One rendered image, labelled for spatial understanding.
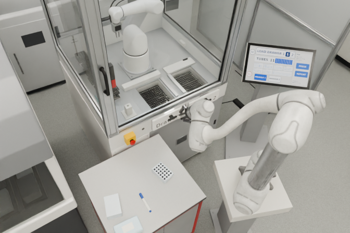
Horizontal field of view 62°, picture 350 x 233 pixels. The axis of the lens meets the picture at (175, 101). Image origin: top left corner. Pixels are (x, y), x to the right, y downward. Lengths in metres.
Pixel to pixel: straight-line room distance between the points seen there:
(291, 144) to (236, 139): 1.98
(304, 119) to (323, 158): 2.17
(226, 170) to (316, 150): 1.62
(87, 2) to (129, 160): 1.14
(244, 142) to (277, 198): 1.25
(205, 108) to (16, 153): 0.91
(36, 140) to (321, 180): 2.62
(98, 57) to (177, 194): 0.99
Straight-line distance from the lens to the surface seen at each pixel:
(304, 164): 3.27
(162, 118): 2.08
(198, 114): 1.61
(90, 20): 1.36
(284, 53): 2.42
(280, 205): 1.98
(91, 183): 2.03
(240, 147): 3.09
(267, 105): 1.41
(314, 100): 1.32
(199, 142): 1.59
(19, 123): 1.29
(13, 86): 1.28
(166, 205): 1.92
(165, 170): 1.98
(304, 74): 2.47
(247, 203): 1.66
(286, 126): 1.20
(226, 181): 1.95
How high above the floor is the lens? 2.53
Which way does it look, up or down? 48 degrees down
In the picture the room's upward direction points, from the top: 4 degrees clockwise
